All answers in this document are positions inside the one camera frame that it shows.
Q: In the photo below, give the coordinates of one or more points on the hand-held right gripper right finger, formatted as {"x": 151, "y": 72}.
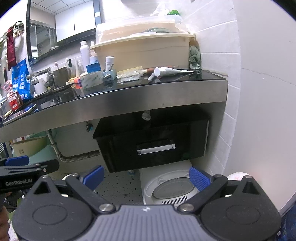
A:
{"x": 198, "y": 178}

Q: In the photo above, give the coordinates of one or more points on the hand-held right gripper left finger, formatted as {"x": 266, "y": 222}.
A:
{"x": 93, "y": 177}

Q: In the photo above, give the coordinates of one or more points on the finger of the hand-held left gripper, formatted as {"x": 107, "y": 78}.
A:
{"x": 49, "y": 165}
{"x": 16, "y": 160}

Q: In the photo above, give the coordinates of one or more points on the white drawer with black front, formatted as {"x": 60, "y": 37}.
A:
{"x": 129, "y": 150}

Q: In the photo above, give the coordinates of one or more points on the person's left forearm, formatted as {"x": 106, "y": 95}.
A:
{"x": 2, "y": 224}

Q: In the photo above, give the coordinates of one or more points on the metal drain pipe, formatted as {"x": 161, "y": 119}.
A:
{"x": 52, "y": 141}

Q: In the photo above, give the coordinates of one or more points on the white round-lid appliance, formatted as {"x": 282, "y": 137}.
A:
{"x": 150, "y": 176}

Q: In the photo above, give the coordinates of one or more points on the red packets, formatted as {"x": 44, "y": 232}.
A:
{"x": 11, "y": 97}

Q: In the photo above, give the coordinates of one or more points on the black vanity cabinet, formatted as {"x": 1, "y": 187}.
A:
{"x": 148, "y": 126}

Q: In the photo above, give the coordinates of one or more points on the white cup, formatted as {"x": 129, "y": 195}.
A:
{"x": 40, "y": 85}

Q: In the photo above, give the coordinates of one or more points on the blue printed bag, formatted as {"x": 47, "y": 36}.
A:
{"x": 20, "y": 81}

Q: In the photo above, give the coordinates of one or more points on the white pipe valve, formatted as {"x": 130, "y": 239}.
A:
{"x": 146, "y": 115}

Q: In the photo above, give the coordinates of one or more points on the dark green mug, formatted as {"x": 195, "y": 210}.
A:
{"x": 61, "y": 76}

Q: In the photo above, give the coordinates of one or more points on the chrome faucet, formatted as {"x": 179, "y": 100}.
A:
{"x": 46, "y": 74}

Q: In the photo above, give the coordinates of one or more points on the black pump bottle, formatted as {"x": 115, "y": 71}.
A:
{"x": 71, "y": 69}

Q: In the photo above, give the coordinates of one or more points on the small slim white bottle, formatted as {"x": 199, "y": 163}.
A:
{"x": 80, "y": 68}

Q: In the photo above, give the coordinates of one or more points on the blue-grey tube holder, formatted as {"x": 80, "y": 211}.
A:
{"x": 109, "y": 75}

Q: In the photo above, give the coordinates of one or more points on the clear plastic packet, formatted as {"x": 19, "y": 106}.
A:
{"x": 128, "y": 79}

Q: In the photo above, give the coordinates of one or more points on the small blue box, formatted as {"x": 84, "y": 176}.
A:
{"x": 93, "y": 68}

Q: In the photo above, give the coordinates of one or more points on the white toothpaste tube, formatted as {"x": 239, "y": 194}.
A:
{"x": 171, "y": 71}

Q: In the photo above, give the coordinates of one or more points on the red hanging cloth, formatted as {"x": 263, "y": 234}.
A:
{"x": 11, "y": 48}

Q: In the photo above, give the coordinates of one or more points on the small white stick tube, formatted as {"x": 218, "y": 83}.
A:
{"x": 150, "y": 77}

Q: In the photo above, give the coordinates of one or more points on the scrub brush with beige bristles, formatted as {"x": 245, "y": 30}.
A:
{"x": 129, "y": 70}

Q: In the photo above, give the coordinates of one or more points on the tall white bottle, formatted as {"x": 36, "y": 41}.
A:
{"x": 84, "y": 55}

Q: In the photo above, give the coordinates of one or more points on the white squeezed tube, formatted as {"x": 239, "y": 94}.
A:
{"x": 109, "y": 62}

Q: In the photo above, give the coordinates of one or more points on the green cloth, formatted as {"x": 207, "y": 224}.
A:
{"x": 194, "y": 58}

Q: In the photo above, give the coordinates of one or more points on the beige plastic basin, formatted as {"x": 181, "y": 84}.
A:
{"x": 143, "y": 51}

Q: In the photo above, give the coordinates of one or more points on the green plastic bag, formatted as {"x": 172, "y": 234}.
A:
{"x": 173, "y": 12}

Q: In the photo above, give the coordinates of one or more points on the wall mirror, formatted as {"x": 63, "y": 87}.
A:
{"x": 46, "y": 39}

